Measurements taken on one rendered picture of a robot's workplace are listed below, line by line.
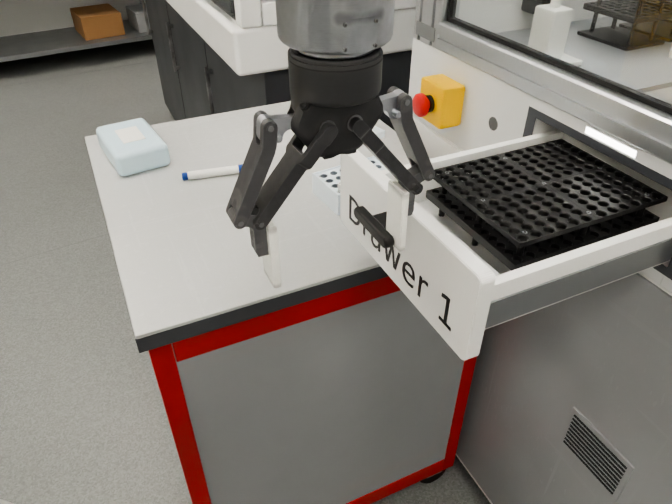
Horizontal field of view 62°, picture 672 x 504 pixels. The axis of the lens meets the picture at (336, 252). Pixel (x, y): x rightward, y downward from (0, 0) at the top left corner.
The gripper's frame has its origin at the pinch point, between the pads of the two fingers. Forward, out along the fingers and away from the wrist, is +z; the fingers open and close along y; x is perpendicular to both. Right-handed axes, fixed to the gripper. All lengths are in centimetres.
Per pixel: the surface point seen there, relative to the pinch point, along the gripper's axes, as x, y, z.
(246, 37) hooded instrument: 83, 17, 2
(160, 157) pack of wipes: 55, -9, 13
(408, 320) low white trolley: 14.2, 19.7, 29.9
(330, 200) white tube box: 29.0, 12.7, 13.4
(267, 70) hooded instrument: 83, 22, 10
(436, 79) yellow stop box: 37, 36, 0
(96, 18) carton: 378, 3, 63
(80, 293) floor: 126, -37, 91
